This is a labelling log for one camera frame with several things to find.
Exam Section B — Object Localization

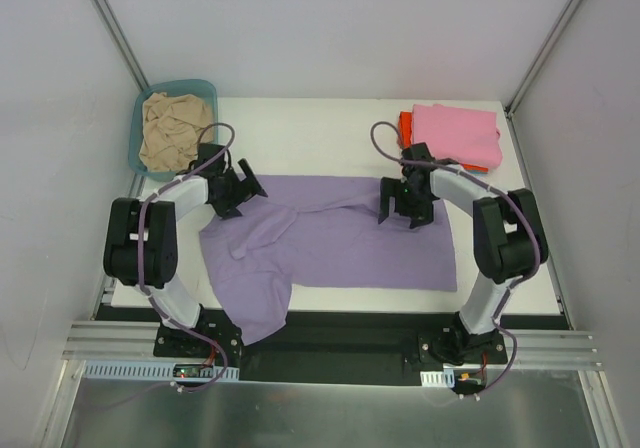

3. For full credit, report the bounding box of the purple t-shirt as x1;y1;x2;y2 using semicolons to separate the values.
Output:
199;175;457;345

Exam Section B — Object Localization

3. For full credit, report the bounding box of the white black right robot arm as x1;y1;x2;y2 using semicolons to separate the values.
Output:
378;143;549;366

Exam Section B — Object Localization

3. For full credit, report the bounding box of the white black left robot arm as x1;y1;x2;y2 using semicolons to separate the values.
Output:
103;143;267;357

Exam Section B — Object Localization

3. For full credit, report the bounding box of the orange folded t-shirt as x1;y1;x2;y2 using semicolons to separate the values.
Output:
398;111;489;172

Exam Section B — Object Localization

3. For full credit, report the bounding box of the pink folded t-shirt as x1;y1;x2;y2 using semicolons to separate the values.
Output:
412;104;503;170

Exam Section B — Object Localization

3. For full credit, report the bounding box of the beige crumpled t-shirt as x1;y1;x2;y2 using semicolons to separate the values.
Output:
139;92;214;173

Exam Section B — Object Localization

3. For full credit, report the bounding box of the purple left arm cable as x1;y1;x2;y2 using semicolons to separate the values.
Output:
74;123;237;409

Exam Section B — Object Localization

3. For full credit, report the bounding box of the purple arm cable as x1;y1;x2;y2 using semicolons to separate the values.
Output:
369;121;546;409
74;123;237;409

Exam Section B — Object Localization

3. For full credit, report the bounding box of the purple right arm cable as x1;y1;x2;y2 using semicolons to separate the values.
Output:
369;121;546;409

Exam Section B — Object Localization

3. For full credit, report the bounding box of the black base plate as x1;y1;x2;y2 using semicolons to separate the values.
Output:
153;310;507;386

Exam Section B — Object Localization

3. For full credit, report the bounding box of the aluminium front rail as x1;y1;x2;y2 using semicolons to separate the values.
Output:
63;321;604;384

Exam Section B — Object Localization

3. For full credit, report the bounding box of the right aluminium frame post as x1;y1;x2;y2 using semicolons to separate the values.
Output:
504;0;585;119

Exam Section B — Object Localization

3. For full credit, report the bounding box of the aluminium frame post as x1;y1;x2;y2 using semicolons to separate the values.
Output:
504;0;585;119
90;0;149;91

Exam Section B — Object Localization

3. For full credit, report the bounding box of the left aluminium frame post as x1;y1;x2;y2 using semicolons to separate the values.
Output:
90;0;149;91

